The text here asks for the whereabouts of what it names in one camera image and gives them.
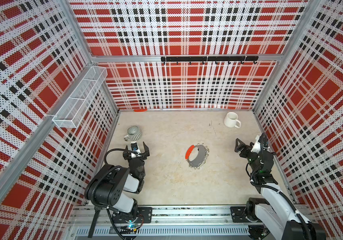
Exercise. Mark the white wire mesh basket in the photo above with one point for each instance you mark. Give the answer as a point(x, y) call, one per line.
point(73, 110)

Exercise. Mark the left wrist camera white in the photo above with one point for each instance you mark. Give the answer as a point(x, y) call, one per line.
point(134, 147)

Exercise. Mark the grey striped ceramic mug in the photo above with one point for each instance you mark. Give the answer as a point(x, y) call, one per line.
point(134, 133)

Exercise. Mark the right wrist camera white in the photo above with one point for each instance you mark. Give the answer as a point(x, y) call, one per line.
point(256, 148)

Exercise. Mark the key organizer with red handle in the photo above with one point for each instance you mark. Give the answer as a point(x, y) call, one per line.
point(196, 156)

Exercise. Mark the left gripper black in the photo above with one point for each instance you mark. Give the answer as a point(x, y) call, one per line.
point(145, 153)

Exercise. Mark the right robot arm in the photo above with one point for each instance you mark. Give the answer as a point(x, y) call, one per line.
point(274, 209)

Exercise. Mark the black wall hook rail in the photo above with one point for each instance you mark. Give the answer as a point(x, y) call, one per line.
point(240, 59)

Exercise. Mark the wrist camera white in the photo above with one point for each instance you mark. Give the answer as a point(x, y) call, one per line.
point(256, 148)
point(134, 147)

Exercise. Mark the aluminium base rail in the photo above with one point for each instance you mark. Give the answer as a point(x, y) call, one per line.
point(165, 222)

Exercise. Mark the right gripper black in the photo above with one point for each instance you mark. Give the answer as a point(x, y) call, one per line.
point(237, 149)

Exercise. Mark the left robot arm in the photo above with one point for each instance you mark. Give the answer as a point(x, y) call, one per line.
point(107, 191)

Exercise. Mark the white ceramic mug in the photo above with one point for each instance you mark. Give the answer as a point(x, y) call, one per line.
point(231, 120)

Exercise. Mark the red marker at wall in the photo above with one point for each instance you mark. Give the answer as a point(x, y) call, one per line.
point(140, 110)

